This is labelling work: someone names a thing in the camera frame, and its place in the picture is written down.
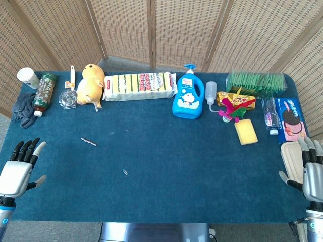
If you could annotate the tiny metal piece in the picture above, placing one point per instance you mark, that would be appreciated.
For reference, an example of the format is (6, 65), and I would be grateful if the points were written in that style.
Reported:
(125, 172)

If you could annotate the clear box of green sticks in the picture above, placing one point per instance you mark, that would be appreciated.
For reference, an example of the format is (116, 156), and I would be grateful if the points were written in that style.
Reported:
(256, 82)

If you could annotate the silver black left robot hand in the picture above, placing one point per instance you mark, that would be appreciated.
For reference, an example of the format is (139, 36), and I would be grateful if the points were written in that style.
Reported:
(15, 176)

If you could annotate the woven bamboo folding screen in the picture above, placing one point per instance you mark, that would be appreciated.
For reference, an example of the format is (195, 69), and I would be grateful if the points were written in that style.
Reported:
(176, 30)

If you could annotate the yellow sponge block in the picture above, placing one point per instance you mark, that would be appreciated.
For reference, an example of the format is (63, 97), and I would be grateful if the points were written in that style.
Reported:
(246, 132)

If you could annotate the pack of yellow sponges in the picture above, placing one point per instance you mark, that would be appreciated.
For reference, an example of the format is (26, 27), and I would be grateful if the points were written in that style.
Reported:
(138, 87)

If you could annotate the green tea bottle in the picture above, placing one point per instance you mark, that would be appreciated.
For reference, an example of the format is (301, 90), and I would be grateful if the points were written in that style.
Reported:
(45, 93)

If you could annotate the dark grey glove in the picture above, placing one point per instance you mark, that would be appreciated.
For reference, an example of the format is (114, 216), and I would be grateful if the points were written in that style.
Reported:
(24, 108)

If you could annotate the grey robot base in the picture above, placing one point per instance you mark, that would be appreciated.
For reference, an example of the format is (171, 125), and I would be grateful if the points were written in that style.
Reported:
(154, 233)

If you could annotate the gold foil snack bag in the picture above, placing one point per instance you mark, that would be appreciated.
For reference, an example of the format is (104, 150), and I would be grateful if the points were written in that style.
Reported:
(238, 99)

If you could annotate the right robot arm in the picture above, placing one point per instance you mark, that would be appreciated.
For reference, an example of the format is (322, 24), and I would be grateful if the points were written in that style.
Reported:
(315, 221)

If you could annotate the blue cookie box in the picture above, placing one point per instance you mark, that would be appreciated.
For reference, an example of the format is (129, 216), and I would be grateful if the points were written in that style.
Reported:
(291, 118)

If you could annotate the yellow plush toy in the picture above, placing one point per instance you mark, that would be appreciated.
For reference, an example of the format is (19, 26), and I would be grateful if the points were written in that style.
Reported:
(89, 85)

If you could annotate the blue table mat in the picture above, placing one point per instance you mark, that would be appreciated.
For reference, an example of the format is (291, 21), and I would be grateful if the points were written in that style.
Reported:
(164, 164)

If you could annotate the blue detergent pump bottle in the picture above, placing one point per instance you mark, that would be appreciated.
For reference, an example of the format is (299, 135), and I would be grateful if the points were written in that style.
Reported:
(188, 98)

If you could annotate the beige lidded food container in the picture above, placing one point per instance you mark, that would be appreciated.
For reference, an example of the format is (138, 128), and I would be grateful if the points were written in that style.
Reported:
(292, 161)

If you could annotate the colourful feather shuttlecock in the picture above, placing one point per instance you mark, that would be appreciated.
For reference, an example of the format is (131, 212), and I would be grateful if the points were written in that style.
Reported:
(229, 111)

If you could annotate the white paper cup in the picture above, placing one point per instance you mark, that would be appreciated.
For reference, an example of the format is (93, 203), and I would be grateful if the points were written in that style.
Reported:
(27, 76)

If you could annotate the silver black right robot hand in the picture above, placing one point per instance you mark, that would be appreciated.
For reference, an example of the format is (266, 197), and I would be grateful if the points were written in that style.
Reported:
(314, 181)

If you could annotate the clear squeeze wash bottle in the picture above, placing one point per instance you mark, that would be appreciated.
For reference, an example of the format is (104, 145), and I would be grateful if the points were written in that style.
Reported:
(211, 92)

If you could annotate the small clear water bottle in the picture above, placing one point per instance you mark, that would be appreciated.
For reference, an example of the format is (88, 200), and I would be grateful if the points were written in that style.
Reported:
(270, 116)

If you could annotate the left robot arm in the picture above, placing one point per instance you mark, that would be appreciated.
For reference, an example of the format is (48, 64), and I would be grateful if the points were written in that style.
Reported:
(5, 214)

